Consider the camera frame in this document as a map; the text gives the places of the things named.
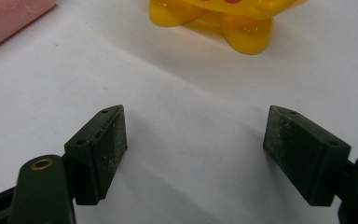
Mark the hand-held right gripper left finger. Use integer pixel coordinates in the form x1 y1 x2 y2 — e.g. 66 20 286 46
63 105 129 206

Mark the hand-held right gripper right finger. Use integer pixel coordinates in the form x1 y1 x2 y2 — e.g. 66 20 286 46
262 105 352 207

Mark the yellow plastic toy figure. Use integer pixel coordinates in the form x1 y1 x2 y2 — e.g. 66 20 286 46
148 0 310 56

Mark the pink box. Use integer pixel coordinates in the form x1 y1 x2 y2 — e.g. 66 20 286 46
0 0 57 57

